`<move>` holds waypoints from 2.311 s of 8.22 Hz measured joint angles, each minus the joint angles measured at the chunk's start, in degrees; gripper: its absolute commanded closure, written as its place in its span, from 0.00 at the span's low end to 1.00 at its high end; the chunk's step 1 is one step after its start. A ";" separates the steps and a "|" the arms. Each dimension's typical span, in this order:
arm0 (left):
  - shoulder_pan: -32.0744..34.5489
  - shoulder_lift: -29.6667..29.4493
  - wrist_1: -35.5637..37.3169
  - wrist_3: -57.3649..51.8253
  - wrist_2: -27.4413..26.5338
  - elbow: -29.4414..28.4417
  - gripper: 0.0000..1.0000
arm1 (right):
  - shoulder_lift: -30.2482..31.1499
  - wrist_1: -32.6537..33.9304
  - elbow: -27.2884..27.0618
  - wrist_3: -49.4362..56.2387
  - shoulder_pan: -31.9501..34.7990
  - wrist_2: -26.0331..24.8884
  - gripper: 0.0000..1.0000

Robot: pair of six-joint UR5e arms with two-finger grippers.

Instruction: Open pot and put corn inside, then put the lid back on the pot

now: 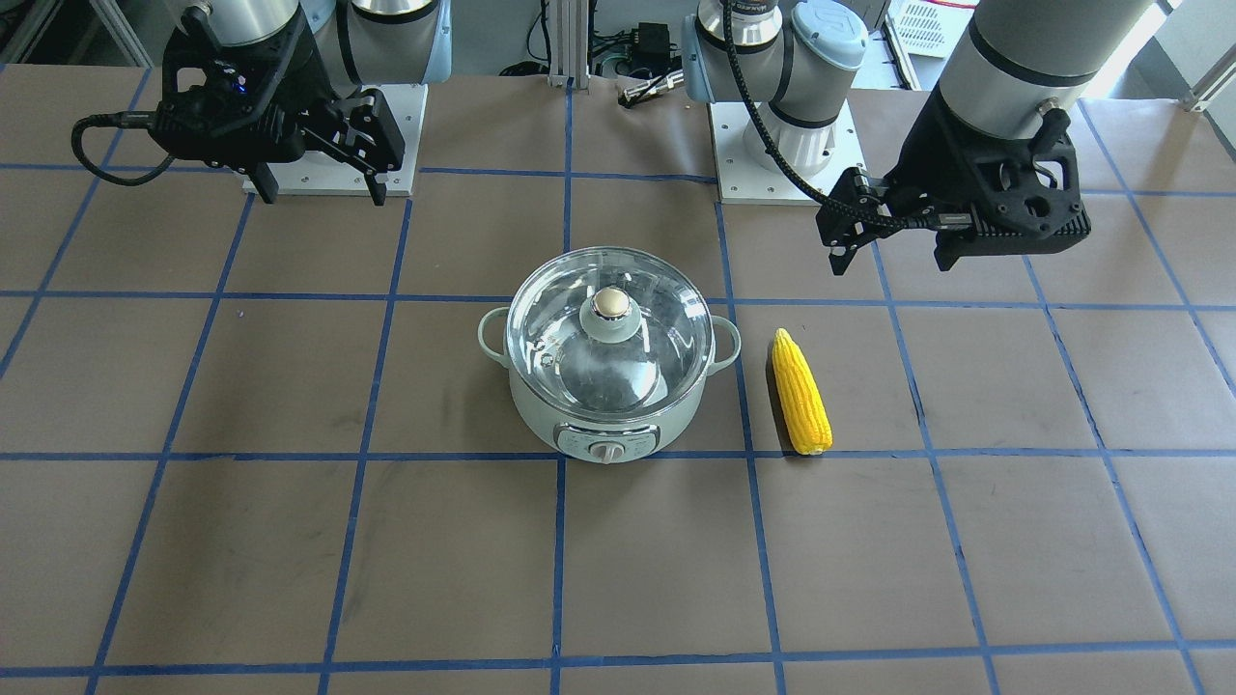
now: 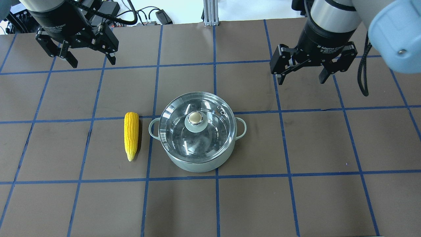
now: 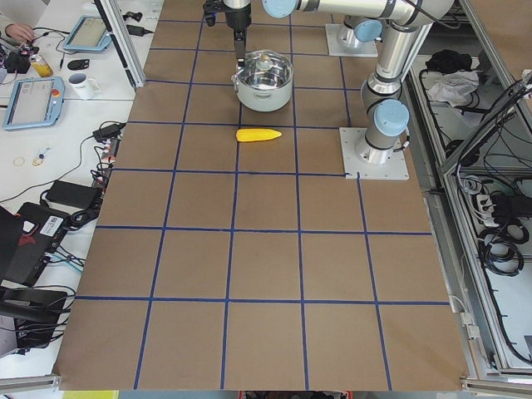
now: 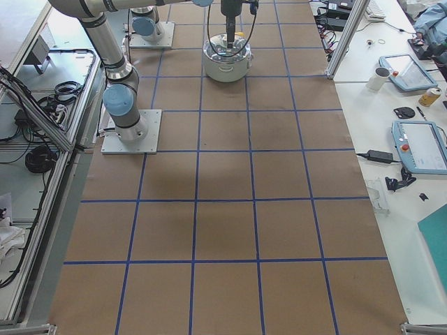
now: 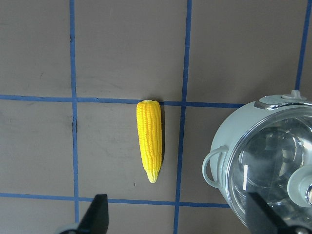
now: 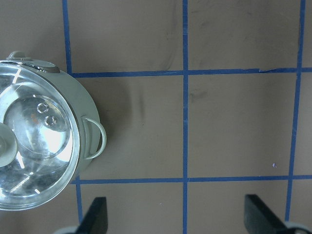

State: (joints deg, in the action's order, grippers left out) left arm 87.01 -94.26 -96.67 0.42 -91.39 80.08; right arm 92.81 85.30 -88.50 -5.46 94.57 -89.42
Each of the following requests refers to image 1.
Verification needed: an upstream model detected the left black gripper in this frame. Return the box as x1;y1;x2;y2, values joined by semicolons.
816;89;1093;276

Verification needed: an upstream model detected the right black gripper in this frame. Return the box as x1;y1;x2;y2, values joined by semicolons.
150;10;405;207

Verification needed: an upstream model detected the yellow corn cob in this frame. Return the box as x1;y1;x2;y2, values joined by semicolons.
770;328;833;455

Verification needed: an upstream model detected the glass pot lid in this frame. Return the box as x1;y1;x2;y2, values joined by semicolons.
503;246;716;422

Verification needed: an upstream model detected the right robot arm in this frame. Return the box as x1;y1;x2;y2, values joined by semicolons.
147;1;452;207

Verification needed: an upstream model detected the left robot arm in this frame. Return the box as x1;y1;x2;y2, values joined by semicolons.
681;1;1146;275

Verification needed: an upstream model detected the pale green electric pot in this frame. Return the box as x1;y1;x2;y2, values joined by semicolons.
476;302;743;465

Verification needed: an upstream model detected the white plastic basket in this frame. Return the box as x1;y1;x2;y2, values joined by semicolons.
887;1;979;59

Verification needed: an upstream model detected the black power adapter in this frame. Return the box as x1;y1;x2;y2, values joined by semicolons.
630;22;674;75

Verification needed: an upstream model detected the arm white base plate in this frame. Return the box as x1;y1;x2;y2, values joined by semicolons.
268;84;430;199
708;101;865;207

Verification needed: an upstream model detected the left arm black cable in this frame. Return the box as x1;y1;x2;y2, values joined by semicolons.
719;0;971;232

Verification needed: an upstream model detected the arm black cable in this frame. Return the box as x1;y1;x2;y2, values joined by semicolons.
70;113;176;187
719;0;971;232

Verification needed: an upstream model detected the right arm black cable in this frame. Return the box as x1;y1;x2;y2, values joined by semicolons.
70;113;176;187

